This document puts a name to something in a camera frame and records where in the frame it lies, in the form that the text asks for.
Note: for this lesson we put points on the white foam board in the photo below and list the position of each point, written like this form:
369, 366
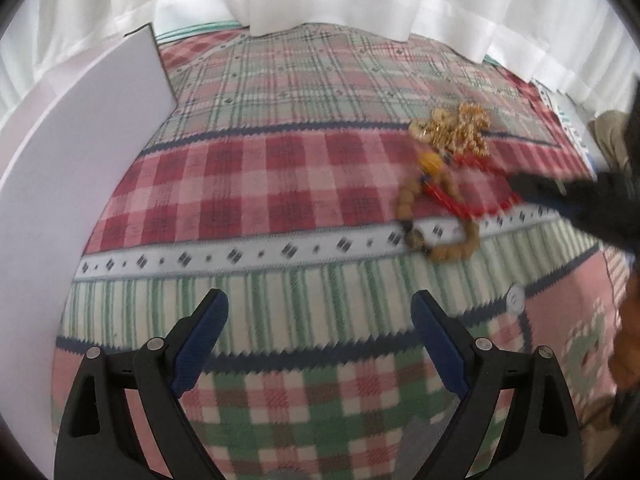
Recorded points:
65, 185

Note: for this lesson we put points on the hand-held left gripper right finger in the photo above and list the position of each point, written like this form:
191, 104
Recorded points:
442, 345

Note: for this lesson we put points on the patchwork plaid blanket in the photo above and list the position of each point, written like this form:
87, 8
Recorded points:
300, 200

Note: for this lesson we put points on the small golden charm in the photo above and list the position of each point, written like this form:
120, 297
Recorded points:
433, 162

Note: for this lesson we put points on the beige cloth bundle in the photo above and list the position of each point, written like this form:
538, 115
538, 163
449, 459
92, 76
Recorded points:
610, 135

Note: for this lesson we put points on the person's right forearm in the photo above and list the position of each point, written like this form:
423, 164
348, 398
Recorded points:
629, 340

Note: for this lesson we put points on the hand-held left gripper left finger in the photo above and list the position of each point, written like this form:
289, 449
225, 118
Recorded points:
197, 345

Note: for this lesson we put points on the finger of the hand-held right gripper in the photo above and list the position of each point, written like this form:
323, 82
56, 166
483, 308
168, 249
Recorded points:
540, 187

